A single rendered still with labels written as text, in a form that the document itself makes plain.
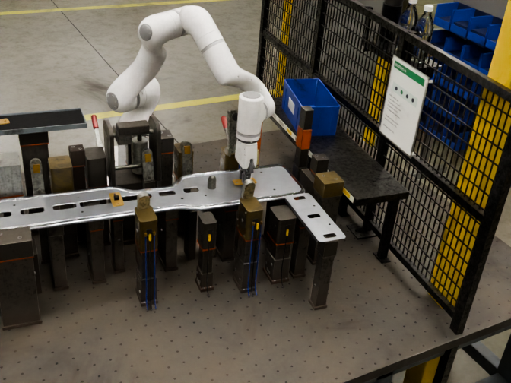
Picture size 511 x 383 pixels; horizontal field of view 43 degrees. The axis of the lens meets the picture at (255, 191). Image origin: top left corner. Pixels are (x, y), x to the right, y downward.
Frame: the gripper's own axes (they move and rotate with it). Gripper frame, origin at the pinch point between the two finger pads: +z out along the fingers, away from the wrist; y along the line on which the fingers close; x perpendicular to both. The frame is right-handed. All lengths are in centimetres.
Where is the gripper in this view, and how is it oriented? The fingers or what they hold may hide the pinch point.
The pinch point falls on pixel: (245, 175)
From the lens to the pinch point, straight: 238.0
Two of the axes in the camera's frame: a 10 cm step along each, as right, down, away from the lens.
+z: -0.8, 8.5, 5.2
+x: 9.3, -1.3, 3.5
